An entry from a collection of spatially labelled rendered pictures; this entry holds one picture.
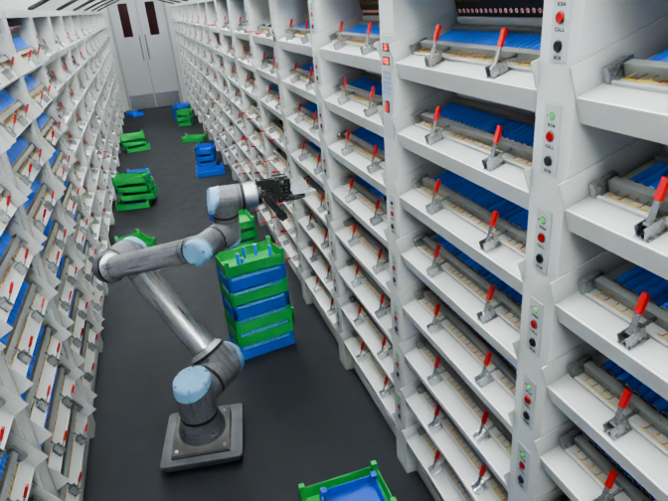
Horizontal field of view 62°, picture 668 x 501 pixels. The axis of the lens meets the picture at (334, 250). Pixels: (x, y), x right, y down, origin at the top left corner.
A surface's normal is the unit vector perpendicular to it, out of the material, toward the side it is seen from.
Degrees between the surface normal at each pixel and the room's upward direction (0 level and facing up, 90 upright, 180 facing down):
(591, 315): 19
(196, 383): 9
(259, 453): 0
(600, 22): 90
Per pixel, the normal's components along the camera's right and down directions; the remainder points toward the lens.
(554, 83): -0.95, 0.20
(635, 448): -0.38, -0.79
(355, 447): -0.07, -0.90
